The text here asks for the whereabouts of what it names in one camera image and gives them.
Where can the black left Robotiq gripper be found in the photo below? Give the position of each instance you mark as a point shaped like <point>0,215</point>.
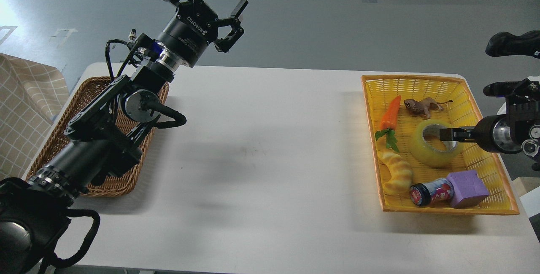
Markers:
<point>191,29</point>

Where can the black shoe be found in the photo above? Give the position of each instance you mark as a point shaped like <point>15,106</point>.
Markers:
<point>507,44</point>

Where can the orange toy carrot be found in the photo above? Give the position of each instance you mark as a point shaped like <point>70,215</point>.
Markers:
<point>388,125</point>

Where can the purple foam block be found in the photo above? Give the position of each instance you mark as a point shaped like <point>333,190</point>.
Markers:
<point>469,189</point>

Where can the beige checkered cloth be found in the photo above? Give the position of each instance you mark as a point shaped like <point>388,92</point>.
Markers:
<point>31,96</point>

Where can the brown toy lion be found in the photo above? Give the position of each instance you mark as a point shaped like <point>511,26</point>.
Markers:
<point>424,106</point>

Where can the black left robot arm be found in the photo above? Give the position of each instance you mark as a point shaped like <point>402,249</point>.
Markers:
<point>38,223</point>

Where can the yellow plastic basket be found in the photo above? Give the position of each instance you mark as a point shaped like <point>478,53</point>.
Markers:
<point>380,90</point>

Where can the red black can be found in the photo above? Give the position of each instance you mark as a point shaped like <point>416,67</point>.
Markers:
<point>424,194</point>

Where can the yellow tape roll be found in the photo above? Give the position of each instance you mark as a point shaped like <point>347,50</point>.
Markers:
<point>428,148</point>

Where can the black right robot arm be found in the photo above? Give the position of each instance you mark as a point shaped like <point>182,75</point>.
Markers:
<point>516,131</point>

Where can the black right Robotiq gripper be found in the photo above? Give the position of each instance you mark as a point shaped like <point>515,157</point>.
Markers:
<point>492,134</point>

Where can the yellow toy croissant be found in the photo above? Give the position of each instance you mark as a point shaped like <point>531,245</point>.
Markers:
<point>401,173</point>

